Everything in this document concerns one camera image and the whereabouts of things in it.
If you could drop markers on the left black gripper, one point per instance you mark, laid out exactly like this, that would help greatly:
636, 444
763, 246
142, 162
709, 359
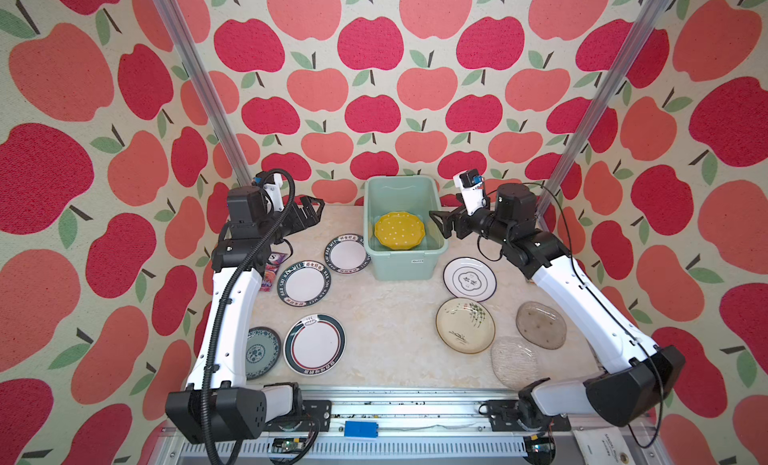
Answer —
312, 217

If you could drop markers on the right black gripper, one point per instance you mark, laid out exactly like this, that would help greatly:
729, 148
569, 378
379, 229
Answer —
449, 222

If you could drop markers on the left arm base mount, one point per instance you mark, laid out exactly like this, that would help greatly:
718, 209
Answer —
315, 415

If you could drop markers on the mint green plastic bin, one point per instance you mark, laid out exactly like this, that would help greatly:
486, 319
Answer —
418, 196

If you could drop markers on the right aluminium frame post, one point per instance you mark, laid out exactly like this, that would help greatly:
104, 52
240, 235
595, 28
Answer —
638, 34

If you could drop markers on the purple Fox's candy bag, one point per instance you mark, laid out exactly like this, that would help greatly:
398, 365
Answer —
273, 264

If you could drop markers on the yellow dotted scalloped plate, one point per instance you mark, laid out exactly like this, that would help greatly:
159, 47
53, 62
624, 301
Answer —
400, 230

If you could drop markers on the aluminium front rail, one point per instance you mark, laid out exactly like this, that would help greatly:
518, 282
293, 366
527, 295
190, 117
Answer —
433, 426

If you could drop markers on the clear textured glass plate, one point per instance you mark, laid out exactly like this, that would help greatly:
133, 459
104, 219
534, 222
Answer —
514, 363

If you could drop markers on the white plate black flower outline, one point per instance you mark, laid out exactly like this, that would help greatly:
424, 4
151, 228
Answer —
467, 277

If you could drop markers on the blue rectangular box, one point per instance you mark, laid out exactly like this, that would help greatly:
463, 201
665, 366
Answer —
361, 430

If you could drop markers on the cream plate with bamboo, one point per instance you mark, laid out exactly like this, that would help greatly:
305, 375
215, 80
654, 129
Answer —
466, 326

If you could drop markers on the left aluminium frame post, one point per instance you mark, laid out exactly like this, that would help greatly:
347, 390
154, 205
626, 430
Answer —
174, 21

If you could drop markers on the smoky brown glass plate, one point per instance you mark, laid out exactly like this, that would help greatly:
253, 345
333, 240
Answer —
541, 325

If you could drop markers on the green circuit board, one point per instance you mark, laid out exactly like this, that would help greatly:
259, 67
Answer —
287, 446

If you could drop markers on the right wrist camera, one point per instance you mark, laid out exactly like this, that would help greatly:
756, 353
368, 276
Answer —
472, 190

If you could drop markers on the aluminium frame post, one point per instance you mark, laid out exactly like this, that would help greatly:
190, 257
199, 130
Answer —
174, 21
638, 34

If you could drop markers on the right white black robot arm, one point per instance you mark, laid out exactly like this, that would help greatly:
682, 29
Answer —
638, 373

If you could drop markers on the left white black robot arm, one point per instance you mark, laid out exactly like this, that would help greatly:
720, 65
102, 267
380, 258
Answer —
215, 404

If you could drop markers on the large green rimmed white plate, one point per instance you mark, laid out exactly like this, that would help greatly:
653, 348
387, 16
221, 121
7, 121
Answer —
314, 345

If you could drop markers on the white paper sheet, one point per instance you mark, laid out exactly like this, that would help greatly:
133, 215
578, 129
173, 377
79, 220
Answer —
605, 446

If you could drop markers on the small teal patterned plate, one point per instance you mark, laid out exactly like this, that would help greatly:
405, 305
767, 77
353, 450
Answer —
263, 349

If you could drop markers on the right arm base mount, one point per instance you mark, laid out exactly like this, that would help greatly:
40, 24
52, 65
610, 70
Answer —
510, 416

